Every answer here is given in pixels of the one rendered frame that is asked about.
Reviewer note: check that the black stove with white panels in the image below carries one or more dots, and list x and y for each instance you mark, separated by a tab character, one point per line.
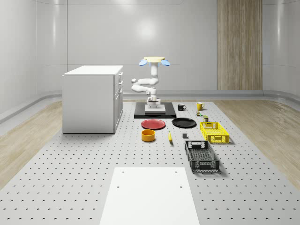
140	111

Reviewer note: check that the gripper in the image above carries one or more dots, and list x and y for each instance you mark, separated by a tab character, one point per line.
153	101

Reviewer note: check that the white board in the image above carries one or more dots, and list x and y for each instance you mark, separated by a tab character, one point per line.
150	199

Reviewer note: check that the yellow basket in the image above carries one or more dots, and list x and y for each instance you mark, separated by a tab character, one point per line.
214	138

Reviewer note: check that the banana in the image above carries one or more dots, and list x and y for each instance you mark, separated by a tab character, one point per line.
170	137

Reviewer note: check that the flat-sided can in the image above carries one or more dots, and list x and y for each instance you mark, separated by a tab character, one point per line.
206	118

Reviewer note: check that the white cabinet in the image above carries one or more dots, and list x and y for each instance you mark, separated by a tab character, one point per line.
89	103

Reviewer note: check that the yellow bowl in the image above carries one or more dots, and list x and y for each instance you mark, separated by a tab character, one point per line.
148	137

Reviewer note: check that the red plate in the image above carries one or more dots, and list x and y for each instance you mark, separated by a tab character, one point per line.
153	124

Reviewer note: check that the puzzle cube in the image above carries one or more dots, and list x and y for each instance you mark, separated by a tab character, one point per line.
199	114

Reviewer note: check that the yellow mug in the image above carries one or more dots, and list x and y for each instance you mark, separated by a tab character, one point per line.
199	106

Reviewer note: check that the dark grey basket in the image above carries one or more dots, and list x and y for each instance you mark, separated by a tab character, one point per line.
204	164

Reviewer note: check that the black mug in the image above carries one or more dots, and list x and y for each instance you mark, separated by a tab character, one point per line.
180	107

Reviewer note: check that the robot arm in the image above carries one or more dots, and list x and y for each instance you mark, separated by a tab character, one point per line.
153	72

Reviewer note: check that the black plate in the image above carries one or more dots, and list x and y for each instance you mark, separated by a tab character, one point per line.
184	122

